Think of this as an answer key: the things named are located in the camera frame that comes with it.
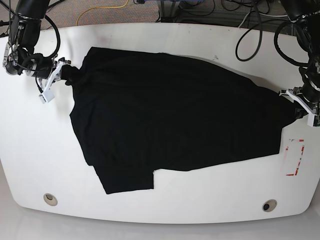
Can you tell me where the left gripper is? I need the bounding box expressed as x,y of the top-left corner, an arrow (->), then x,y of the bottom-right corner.
279,83 -> 320,120

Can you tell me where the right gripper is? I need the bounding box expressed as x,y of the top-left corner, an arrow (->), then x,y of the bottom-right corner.
27,57 -> 75,94

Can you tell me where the black T-shirt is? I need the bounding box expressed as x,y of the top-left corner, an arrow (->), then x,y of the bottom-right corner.
68,47 -> 301,194

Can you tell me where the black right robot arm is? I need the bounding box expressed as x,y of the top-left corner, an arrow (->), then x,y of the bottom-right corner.
1,0 -> 71,103

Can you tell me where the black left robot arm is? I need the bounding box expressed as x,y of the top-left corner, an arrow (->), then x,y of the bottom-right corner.
273,0 -> 320,127

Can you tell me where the red tape marking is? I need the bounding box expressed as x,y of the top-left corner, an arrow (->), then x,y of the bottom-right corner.
282,139 -> 305,176

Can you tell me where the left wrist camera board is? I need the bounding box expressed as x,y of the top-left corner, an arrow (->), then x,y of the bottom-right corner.
307,113 -> 320,127

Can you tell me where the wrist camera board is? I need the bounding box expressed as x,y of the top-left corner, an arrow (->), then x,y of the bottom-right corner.
307,113 -> 320,127
39,89 -> 55,104

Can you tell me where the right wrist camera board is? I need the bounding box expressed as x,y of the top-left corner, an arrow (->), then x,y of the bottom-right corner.
39,89 -> 55,104

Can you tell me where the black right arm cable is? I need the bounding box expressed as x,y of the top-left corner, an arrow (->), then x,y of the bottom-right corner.
43,13 -> 62,61

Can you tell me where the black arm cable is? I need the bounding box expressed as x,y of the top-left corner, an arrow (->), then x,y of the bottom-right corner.
234,0 -> 316,68
43,13 -> 62,61

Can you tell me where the yellow cable on floor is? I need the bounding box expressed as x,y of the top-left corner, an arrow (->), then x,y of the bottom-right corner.
76,0 -> 130,26

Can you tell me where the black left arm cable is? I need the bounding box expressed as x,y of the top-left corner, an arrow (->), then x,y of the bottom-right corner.
234,0 -> 316,68

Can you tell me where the right table cable grommet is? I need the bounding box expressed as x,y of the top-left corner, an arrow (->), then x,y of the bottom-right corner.
262,199 -> 278,213

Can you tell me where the table cable grommet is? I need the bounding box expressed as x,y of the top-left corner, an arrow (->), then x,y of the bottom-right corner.
43,193 -> 58,207
262,199 -> 278,213

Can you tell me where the left table cable grommet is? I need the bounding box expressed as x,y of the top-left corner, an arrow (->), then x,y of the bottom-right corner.
43,193 -> 58,207

